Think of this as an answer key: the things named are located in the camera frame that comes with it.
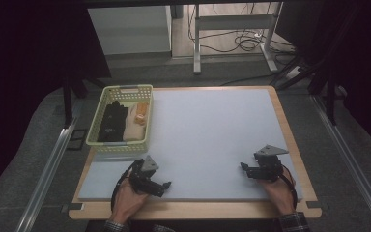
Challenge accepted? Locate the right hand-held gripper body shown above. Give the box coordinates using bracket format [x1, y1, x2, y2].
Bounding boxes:
[246, 144, 290, 183]

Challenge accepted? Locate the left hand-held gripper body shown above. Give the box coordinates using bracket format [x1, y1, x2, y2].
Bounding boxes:
[128, 155, 160, 195]

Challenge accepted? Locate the pale yellow plastic basket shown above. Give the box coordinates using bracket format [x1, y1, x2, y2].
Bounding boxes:
[85, 84, 155, 155]

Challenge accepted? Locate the plain beige knit glove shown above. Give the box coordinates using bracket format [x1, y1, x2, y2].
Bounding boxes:
[122, 103, 147, 142]

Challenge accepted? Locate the black glove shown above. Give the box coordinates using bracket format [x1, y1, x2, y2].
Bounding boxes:
[97, 100, 130, 143]

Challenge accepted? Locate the beige glove with orange fingers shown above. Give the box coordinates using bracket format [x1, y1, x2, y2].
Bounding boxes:
[133, 101, 150, 128]

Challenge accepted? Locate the person's left hand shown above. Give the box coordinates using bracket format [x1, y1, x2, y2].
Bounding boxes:
[110, 175, 150, 224]

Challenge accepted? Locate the person's right hand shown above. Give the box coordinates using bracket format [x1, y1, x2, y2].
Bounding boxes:
[258, 175, 297, 217]

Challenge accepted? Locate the grey foam mat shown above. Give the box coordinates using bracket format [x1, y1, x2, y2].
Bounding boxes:
[77, 88, 304, 203]

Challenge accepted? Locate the grey table corner clamp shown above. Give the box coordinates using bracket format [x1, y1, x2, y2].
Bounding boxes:
[61, 202, 85, 214]
[305, 200, 323, 210]

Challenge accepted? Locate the black floor plate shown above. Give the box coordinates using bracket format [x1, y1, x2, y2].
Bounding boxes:
[66, 129, 89, 151]

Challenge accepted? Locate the black metal stand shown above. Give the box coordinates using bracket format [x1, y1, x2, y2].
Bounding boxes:
[275, 54, 340, 128]
[61, 73, 112, 128]

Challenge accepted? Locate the white power strip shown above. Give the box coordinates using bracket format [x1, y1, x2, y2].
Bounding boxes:
[285, 65, 302, 80]

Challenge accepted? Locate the white cabinet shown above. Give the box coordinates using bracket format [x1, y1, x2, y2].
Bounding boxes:
[87, 5, 173, 56]

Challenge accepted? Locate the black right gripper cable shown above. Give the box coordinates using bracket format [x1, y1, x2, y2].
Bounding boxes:
[280, 163, 300, 208]

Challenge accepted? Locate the metal floor rail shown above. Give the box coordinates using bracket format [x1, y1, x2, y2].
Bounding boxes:
[311, 95, 371, 232]
[14, 124, 75, 232]

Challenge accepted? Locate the black floor cable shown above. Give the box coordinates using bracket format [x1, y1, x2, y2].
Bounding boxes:
[219, 72, 279, 87]

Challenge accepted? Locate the bundle of floor cables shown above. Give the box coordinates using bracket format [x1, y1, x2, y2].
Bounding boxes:
[187, 3, 297, 55]

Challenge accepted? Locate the white desk frame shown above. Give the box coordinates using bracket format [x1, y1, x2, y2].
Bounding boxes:
[192, 2, 285, 75]

